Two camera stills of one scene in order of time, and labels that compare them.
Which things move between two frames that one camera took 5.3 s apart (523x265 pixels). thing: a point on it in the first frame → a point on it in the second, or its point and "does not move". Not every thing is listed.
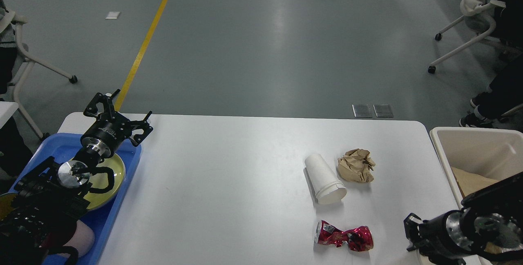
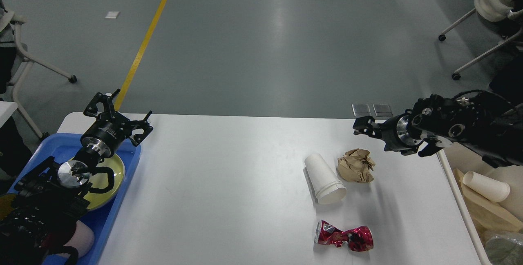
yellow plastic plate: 99,200 does not move
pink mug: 83,239 does not move
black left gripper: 105,136 does not move
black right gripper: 448,233 → 397,135
